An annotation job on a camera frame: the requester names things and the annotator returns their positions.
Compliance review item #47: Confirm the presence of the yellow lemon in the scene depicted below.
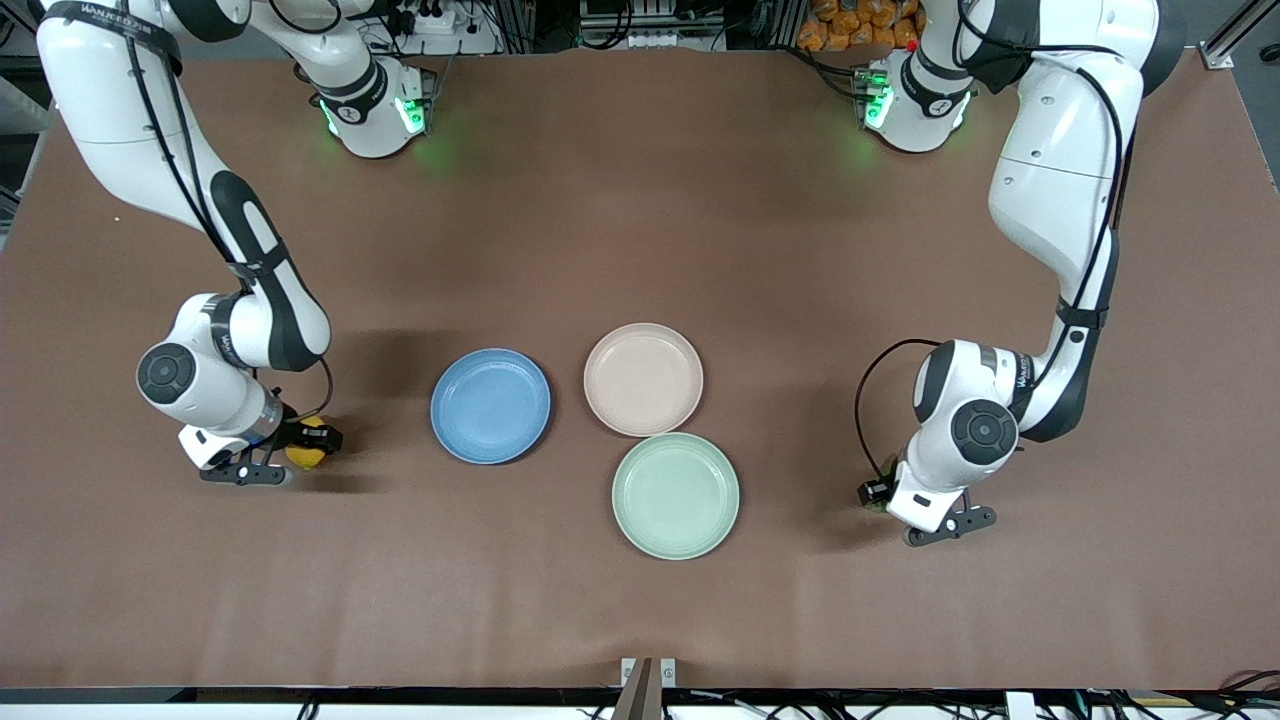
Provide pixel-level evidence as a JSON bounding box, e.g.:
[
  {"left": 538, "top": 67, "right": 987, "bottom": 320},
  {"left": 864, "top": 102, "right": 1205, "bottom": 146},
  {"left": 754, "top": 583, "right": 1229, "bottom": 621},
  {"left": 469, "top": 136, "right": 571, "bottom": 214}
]
[{"left": 285, "top": 415, "right": 328, "bottom": 471}]

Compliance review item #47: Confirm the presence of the blue round plate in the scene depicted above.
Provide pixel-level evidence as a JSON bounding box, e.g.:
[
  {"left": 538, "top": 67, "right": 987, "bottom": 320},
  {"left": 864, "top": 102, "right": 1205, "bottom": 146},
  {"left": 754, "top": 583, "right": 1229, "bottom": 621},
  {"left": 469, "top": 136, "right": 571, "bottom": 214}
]
[{"left": 430, "top": 347, "right": 553, "bottom": 466}]

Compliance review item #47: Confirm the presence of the mint green round plate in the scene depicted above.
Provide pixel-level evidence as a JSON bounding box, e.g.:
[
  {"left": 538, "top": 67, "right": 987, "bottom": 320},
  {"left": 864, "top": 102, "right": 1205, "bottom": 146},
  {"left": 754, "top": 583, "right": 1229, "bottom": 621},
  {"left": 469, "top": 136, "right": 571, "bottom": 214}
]
[{"left": 611, "top": 431, "right": 742, "bottom": 561}]

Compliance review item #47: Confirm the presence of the beige pink round plate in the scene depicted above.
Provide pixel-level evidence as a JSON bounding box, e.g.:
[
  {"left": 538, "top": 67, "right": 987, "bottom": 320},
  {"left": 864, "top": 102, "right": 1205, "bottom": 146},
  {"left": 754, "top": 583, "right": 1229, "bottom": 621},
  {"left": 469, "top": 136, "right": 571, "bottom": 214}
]
[{"left": 583, "top": 322, "right": 705, "bottom": 438}]

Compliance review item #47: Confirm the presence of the white power strip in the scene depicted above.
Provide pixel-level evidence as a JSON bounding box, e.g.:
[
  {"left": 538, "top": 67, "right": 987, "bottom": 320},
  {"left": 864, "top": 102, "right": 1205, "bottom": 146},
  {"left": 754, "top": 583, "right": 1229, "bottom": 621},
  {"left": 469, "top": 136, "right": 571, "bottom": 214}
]
[{"left": 385, "top": 0, "right": 501, "bottom": 56}]

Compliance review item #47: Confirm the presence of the bag of orange items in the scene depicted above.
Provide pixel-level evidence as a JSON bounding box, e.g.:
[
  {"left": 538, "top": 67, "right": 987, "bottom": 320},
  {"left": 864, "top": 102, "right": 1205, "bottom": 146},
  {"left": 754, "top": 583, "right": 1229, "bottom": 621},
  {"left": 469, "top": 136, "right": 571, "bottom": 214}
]
[{"left": 797, "top": 0, "right": 926, "bottom": 52}]

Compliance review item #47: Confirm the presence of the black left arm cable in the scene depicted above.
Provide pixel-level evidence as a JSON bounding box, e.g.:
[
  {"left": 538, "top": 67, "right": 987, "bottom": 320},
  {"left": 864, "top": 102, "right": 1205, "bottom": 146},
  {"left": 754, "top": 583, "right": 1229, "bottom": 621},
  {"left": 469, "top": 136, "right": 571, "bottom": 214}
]
[{"left": 854, "top": 0, "right": 1141, "bottom": 486}]

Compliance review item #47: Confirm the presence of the metal table edge bracket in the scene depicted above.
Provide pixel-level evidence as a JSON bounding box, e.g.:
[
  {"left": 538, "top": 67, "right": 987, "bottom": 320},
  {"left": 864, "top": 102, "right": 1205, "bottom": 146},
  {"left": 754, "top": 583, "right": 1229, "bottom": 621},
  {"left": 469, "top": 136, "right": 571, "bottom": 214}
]
[{"left": 620, "top": 657, "right": 677, "bottom": 720}]

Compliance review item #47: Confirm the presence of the black floor cable bundle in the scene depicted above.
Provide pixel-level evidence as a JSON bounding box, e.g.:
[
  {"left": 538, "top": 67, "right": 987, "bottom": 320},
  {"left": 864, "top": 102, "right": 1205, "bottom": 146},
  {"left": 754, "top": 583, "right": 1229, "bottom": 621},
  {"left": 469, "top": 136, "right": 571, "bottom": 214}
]
[{"left": 1090, "top": 668, "right": 1280, "bottom": 720}]

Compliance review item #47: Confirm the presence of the aluminium frame rail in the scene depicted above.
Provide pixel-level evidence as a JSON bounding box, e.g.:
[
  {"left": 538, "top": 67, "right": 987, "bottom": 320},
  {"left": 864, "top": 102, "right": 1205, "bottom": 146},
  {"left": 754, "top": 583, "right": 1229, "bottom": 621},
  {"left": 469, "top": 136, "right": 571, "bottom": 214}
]
[{"left": 1198, "top": 0, "right": 1280, "bottom": 71}]

